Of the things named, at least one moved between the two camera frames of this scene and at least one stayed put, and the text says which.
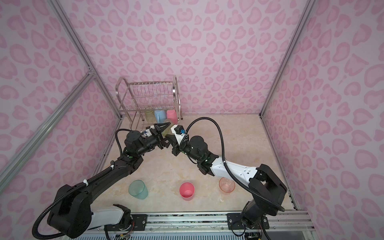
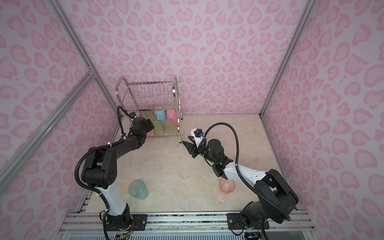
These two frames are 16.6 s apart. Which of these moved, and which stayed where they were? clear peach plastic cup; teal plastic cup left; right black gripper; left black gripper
Moved: right black gripper; left black gripper
Stayed: teal plastic cup left; clear peach plastic cup
